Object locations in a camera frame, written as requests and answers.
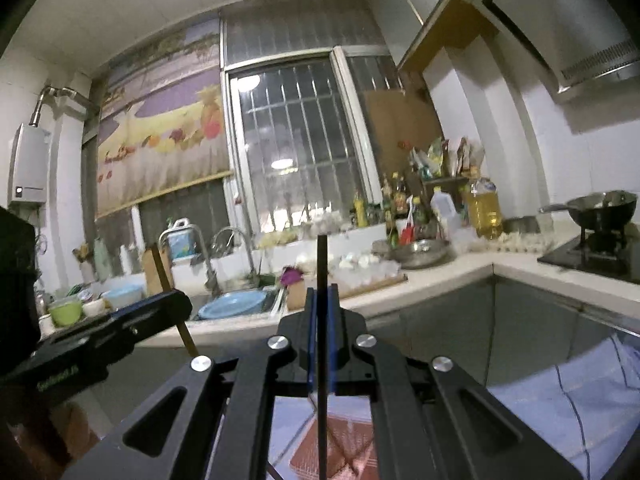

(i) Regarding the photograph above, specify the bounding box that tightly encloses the brown cardboard sheet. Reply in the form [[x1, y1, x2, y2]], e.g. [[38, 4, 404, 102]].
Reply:
[[360, 87, 444, 182]]

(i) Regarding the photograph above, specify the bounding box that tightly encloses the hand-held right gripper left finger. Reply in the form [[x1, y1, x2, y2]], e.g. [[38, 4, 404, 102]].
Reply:
[[65, 288, 318, 480]]

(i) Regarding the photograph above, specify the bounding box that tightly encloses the black chopstick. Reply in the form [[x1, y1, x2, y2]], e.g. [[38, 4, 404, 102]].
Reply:
[[317, 234, 330, 480]]

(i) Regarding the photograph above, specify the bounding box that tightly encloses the steel range hood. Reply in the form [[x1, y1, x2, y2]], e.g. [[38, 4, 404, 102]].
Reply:
[[452, 0, 640, 107]]

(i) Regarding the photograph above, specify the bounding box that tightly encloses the large cooking oil bottle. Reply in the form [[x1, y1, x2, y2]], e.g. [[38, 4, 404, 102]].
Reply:
[[464, 177, 504, 240]]

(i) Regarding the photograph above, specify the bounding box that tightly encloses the wooden knife block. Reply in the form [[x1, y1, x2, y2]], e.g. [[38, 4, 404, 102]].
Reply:
[[142, 247, 174, 297]]

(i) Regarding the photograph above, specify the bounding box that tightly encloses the metal sink faucet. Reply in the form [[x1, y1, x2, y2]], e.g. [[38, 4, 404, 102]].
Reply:
[[209, 226, 260, 292]]

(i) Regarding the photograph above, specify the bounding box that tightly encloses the fruit print window blind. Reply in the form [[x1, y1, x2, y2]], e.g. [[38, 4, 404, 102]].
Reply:
[[94, 19, 236, 220]]

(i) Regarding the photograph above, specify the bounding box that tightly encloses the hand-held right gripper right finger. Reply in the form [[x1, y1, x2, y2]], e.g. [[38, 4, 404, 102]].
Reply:
[[326, 283, 584, 480]]

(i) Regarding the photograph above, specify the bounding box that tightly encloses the metal bowl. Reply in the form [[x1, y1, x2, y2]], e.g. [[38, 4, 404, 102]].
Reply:
[[381, 238, 454, 269]]

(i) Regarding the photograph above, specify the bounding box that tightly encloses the white plastic jug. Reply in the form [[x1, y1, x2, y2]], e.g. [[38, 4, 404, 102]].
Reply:
[[430, 185, 459, 232]]

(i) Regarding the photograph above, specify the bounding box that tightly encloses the barred kitchen window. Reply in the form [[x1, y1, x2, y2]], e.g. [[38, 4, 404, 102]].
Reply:
[[222, 45, 383, 237]]

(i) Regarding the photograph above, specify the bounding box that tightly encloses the dark metal wok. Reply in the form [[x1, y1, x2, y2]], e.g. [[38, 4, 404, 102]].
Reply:
[[538, 189, 639, 234]]

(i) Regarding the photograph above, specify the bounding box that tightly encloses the wooden cutting board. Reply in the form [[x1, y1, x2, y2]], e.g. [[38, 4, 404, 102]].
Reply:
[[325, 260, 409, 302]]

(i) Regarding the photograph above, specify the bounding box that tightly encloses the light blue bowl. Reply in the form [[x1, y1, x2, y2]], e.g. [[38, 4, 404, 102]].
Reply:
[[102, 284, 146, 311]]

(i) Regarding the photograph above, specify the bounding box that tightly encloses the group of sauce bottles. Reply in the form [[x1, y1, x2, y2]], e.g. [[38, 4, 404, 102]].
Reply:
[[350, 172, 432, 247]]

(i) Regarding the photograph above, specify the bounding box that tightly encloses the wooden-handled tool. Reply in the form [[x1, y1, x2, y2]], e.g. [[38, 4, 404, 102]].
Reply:
[[151, 244, 199, 357]]

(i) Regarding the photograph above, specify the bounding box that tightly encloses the white gas water heater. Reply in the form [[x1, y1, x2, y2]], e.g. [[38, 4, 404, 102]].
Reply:
[[7, 122, 52, 207]]

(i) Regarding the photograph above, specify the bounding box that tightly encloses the wooden shelf with packets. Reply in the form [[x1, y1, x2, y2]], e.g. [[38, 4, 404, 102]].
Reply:
[[400, 136, 487, 197]]

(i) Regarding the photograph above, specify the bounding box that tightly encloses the black gas stove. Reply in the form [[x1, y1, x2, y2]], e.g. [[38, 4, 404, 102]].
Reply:
[[537, 229, 640, 284]]

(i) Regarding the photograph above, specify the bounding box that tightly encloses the blue plate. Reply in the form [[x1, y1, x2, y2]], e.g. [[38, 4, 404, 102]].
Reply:
[[197, 291, 267, 321]]

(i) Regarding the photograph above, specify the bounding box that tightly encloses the blue checked tablecloth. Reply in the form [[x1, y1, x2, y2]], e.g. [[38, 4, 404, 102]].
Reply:
[[486, 334, 640, 480]]

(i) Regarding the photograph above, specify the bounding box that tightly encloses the metal exhaust pipe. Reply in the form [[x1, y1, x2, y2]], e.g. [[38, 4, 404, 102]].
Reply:
[[29, 85, 97, 127]]

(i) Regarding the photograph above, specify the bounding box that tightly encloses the pink plastic utensil basket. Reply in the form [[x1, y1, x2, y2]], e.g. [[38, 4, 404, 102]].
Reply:
[[294, 410, 382, 480]]

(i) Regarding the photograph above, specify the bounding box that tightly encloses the green bowl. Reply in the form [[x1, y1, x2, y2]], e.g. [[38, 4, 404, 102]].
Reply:
[[48, 299, 84, 327]]

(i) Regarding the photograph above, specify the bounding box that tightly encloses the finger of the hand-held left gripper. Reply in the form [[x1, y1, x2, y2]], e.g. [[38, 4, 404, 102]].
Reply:
[[102, 288, 195, 362]]

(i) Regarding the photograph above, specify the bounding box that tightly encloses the blue white detergent bottle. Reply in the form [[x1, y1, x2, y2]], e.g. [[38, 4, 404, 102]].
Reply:
[[167, 217, 199, 261]]

